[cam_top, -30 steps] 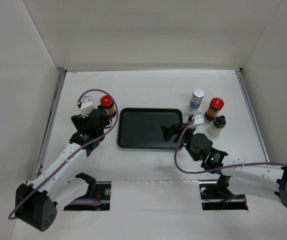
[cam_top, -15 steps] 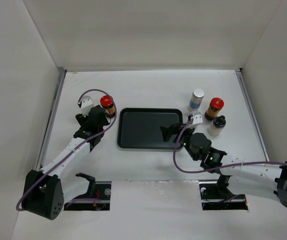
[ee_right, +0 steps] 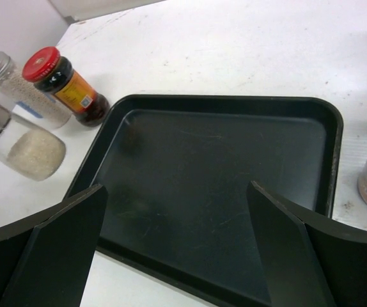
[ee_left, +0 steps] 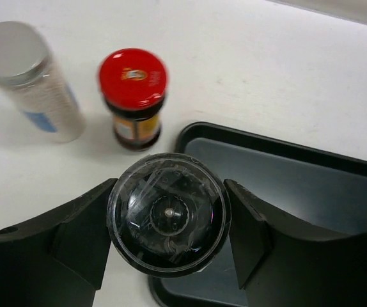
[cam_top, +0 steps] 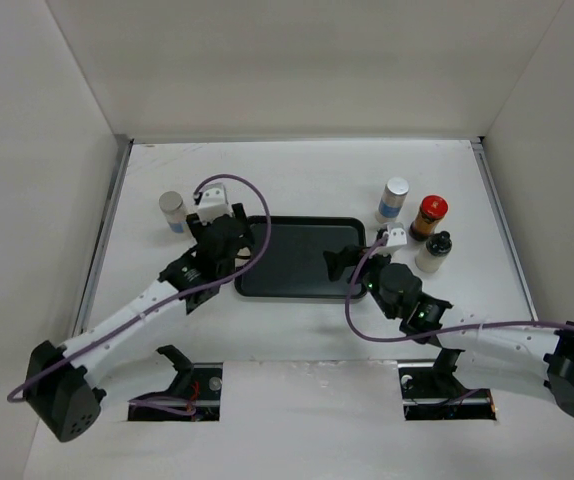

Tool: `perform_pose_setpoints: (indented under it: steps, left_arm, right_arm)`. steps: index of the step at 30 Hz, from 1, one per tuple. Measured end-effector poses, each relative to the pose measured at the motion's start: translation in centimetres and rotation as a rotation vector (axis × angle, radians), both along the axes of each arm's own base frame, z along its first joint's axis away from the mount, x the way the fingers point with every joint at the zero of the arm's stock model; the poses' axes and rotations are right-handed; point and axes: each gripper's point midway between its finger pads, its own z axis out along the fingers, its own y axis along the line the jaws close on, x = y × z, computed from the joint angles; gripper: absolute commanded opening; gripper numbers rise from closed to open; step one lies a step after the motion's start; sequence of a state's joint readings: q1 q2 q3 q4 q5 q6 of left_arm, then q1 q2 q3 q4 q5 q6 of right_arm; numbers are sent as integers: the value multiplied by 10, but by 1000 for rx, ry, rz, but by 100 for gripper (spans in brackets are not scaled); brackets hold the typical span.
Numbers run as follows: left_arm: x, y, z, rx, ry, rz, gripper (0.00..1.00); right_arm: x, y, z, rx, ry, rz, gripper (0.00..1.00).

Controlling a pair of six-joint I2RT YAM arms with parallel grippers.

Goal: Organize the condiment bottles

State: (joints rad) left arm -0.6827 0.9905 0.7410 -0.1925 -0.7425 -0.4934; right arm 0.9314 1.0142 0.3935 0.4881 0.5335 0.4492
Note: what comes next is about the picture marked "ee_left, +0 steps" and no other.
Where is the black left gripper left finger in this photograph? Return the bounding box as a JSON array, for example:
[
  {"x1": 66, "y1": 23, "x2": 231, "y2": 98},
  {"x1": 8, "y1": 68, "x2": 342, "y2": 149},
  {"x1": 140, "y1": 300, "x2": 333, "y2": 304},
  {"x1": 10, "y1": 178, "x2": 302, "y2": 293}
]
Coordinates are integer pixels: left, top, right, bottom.
[{"x1": 0, "y1": 178, "x2": 116, "y2": 306}]

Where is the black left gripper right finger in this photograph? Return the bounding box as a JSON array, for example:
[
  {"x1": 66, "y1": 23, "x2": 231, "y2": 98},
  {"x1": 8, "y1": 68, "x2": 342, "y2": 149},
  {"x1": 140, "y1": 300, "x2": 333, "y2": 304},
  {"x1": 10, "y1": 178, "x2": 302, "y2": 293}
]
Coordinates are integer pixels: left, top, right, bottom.
[{"x1": 224, "y1": 179, "x2": 367, "y2": 306}]

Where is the clear lid pepper grinder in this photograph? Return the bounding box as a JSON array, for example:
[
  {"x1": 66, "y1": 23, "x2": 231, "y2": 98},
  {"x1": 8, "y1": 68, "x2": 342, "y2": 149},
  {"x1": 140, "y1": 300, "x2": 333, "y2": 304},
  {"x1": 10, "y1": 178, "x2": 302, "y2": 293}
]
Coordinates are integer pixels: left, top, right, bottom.
[{"x1": 106, "y1": 153, "x2": 231, "y2": 278}]

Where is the red lid sauce jar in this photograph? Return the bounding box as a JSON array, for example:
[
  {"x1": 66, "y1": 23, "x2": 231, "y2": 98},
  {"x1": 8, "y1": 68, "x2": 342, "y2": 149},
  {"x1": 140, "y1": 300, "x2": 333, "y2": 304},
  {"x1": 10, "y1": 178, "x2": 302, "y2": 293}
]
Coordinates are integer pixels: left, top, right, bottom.
[{"x1": 97, "y1": 48, "x2": 168, "y2": 151}]

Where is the silver lid white shaker bottle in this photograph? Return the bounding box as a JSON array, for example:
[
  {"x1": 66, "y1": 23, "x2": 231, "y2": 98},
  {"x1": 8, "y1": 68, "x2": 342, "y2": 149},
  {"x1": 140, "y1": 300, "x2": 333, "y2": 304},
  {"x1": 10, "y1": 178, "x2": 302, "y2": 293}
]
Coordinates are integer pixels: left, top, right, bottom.
[{"x1": 0, "y1": 21, "x2": 85, "y2": 143}]

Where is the black rectangular tray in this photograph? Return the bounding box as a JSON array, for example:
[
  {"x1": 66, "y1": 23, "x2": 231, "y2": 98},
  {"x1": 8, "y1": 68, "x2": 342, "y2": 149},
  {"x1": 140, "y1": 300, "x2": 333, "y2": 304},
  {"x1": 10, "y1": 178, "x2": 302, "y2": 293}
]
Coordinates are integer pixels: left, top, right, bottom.
[{"x1": 148, "y1": 122, "x2": 367, "y2": 306}]

